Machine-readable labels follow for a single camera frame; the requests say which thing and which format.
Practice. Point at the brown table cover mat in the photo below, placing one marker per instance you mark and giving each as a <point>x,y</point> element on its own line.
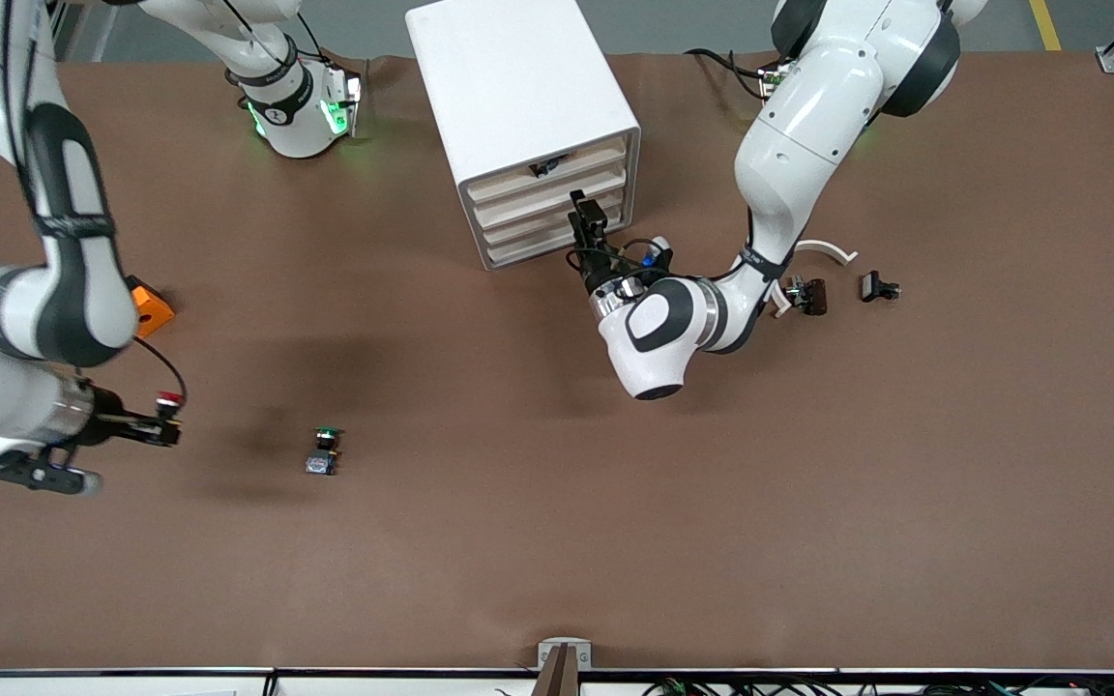
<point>557,532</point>

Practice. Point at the brown tapered post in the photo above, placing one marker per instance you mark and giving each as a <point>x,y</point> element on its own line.
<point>559,677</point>

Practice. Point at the small black component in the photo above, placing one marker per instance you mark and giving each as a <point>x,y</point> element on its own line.
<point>871,286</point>

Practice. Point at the grey metal bracket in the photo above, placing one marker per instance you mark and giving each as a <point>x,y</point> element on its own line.
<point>547,650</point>

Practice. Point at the black part inside drawer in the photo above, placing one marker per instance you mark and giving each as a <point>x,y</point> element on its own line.
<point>545,167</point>

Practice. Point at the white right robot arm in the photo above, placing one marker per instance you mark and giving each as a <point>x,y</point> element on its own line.
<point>64,242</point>

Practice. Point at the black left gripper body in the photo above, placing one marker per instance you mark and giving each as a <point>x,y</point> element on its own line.
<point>596,270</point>

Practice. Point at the dark brown small component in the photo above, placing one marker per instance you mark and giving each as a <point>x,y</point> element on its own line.
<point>813,295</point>

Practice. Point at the orange box with hole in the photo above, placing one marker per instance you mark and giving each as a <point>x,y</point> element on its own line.
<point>156,309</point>

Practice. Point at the white beige drawer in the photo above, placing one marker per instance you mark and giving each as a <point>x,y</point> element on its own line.
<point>518,179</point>
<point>518,200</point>
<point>518,221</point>
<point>528,240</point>

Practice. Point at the green push button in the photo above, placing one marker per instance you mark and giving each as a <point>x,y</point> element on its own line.
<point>324,454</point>

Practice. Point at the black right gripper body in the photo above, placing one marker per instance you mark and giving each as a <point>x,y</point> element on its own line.
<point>108,426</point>

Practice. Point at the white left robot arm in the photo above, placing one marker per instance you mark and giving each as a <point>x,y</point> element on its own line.
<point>799,145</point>

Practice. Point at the red push button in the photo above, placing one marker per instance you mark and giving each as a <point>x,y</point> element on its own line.
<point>168,398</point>

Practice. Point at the white drawer cabinet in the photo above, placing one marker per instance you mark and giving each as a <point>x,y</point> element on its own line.
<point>509,87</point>

